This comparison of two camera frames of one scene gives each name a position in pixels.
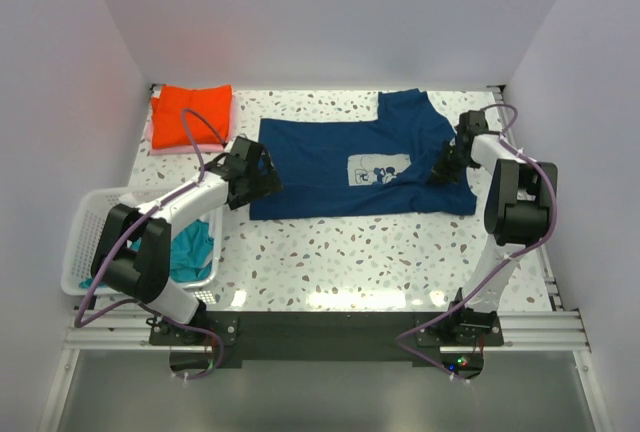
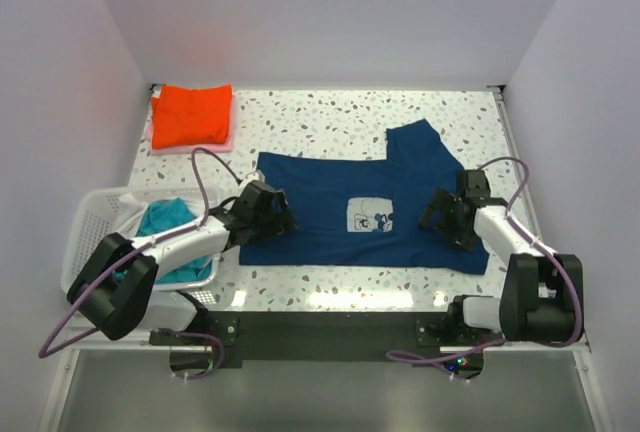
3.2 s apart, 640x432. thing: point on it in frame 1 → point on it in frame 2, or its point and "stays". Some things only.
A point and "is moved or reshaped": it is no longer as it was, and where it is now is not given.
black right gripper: [446, 163] → [447, 220]
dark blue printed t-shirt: [351, 169] is moved or reshaped
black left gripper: [258, 178] → [275, 212]
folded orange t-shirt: [168, 126] stays
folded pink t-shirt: [206, 149] stays
